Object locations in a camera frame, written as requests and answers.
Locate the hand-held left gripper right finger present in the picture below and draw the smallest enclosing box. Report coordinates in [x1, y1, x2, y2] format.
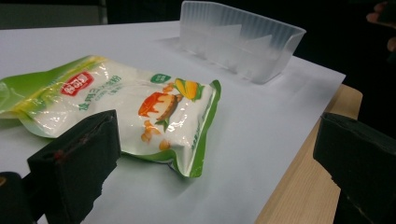
[312, 112, 396, 224]

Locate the grey panel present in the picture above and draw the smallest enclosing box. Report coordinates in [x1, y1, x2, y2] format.
[0, 3, 108, 31]

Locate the white paper sheet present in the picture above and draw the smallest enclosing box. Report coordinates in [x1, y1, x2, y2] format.
[0, 20, 347, 224]

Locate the green and white powder pouch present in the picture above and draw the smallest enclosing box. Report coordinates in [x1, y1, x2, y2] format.
[0, 55, 222, 178]

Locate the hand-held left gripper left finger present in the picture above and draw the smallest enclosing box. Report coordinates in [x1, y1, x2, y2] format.
[26, 109, 122, 224]

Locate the translucent plastic bin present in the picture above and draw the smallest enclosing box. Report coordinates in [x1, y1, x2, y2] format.
[178, 0, 307, 85]

